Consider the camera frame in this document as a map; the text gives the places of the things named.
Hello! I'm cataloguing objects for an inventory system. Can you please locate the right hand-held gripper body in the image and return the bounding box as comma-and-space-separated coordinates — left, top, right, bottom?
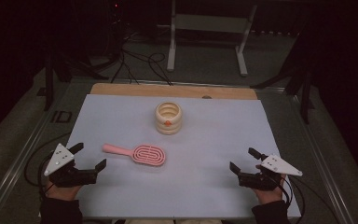
238, 154, 304, 191

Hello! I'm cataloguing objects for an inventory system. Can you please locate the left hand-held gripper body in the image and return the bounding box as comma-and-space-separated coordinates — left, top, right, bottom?
43, 143, 100, 189

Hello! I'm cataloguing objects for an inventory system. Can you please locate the person's left hand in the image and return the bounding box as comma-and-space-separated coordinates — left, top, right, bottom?
45, 180, 83, 202

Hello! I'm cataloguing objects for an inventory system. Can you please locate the person's right hand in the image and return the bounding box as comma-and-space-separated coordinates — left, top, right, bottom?
252, 164, 287, 205

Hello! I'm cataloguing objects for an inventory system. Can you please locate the pale blue table mat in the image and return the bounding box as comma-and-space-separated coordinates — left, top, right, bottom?
37, 93, 302, 219

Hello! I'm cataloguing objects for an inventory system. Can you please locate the pink hair brush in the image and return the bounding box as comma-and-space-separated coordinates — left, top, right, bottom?
102, 143, 167, 167

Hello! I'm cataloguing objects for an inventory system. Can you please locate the black tripod stand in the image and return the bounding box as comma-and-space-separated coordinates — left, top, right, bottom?
250, 18, 316, 125
36, 46, 110, 112

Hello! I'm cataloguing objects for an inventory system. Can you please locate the cream ribbed cup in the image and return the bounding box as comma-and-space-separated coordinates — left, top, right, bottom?
154, 101, 184, 136

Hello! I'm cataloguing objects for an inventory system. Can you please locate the white metal stand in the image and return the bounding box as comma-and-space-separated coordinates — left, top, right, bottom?
166, 0, 258, 77

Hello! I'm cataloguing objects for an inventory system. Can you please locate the right hand-held gripper black cable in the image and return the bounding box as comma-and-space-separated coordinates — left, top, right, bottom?
271, 174, 339, 224

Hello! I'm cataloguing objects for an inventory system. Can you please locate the hand-held gripper black cable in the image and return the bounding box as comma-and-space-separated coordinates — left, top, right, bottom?
271, 174, 339, 224
23, 132, 73, 200

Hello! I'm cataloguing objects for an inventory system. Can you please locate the left hand-held gripper black cable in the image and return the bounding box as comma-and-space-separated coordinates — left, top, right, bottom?
23, 132, 73, 200

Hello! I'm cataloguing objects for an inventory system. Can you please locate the metal floor rail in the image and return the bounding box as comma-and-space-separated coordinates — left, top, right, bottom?
287, 90, 355, 224
0, 92, 73, 224

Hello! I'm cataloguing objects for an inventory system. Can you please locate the black floor cable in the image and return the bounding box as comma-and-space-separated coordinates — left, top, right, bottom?
110, 34, 173, 87

